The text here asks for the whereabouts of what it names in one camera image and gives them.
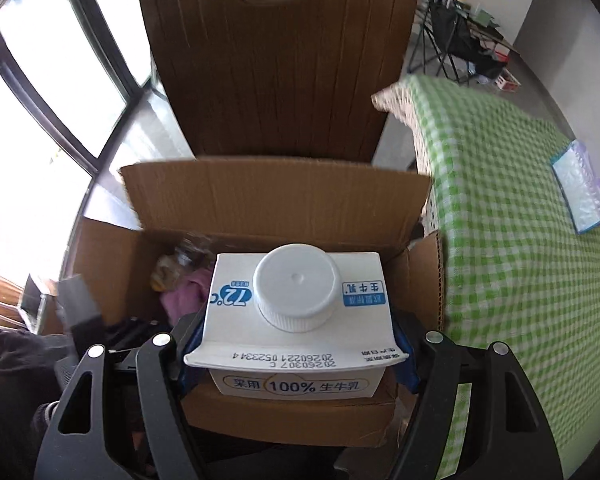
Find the brown wooden furniture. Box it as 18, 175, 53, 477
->
0, 262, 31, 328

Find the brown wooden chair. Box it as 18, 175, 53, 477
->
136, 0, 423, 168

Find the green checked tablecloth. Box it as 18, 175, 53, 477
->
371, 74, 600, 480

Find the purple tissue pack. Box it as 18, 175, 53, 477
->
551, 140, 600, 235

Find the brown cardboard box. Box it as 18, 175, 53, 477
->
62, 157, 446, 448

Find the yellow snack bag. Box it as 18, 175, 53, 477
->
150, 254, 181, 291

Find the black folding chair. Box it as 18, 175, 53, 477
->
407, 0, 486, 83

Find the window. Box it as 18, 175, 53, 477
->
0, 0, 153, 173

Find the purple cloth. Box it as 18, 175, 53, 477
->
160, 267, 213, 328

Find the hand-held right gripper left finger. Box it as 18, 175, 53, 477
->
34, 310, 216, 480

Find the folding side table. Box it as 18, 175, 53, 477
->
420, 0, 521, 61

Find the white milk carton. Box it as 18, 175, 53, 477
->
182, 243, 411, 401

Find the person's dark clothing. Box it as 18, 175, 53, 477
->
0, 327, 146, 480

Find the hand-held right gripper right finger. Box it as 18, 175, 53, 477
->
387, 310, 563, 480

